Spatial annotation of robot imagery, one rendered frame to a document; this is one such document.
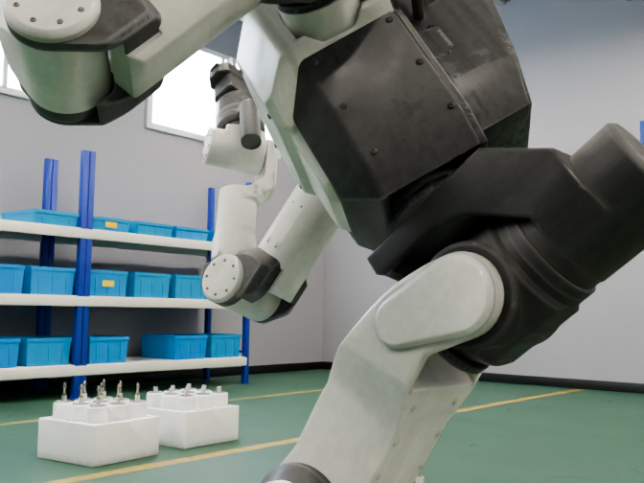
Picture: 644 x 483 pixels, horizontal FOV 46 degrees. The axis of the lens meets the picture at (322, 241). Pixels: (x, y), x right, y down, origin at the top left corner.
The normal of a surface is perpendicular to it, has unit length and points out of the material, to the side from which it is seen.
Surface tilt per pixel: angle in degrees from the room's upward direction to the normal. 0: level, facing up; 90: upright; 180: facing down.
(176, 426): 90
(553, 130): 90
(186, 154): 90
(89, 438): 90
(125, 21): 68
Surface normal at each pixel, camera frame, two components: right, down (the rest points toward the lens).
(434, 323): -0.64, -0.08
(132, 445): 0.84, -0.04
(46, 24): 0.14, -0.45
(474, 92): 0.02, -0.04
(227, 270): -0.51, -0.35
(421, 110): -0.11, -0.27
